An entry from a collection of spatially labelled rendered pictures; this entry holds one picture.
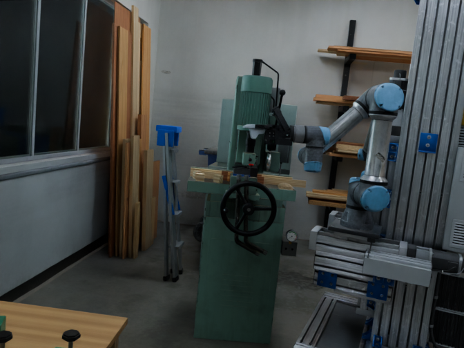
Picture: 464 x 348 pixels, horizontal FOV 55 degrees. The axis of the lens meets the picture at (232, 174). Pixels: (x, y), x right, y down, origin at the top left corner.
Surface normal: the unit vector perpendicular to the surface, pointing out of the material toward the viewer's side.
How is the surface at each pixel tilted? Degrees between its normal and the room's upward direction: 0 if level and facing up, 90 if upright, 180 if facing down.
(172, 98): 90
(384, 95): 83
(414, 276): 90
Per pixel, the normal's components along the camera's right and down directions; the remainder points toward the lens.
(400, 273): -0.38, 0.07
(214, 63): -0.13, 0.11
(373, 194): 0.03, 0.25
